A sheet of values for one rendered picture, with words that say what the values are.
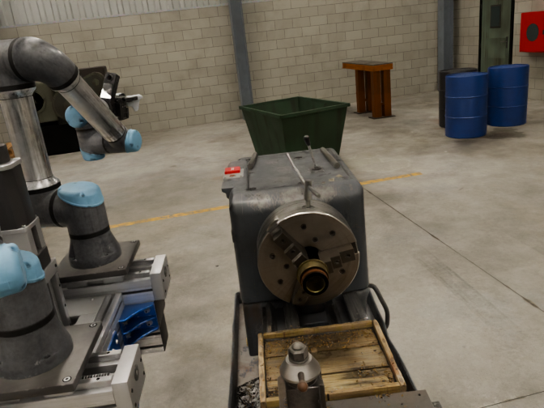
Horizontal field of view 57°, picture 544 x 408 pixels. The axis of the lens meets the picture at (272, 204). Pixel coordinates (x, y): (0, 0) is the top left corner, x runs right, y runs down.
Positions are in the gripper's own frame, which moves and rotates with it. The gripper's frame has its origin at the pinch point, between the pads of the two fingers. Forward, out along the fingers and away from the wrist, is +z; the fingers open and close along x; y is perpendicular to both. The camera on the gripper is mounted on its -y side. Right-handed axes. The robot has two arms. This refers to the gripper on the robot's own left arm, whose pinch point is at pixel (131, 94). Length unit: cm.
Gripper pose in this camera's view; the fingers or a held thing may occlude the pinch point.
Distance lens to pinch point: 204.5
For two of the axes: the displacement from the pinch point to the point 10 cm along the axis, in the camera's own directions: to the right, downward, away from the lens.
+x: 9.6, 1.2, -2.6
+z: 2.9, -3.4, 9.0
